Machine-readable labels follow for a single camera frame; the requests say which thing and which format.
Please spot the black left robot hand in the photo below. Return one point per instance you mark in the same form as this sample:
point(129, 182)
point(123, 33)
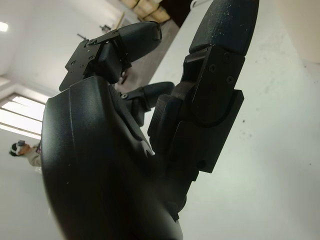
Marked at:
point(100, 162)

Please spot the operator in beige jacket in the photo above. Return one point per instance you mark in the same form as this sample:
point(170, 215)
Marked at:
point(33, 156)

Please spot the bright window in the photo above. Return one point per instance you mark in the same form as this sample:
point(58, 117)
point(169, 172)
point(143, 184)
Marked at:
point(22, 115)

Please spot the stacked wooden crates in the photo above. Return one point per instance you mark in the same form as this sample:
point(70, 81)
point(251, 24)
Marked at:
point(147, 8)

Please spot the ceiling light panel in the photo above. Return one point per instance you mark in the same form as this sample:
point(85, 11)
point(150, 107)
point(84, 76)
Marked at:
point(3, 26)

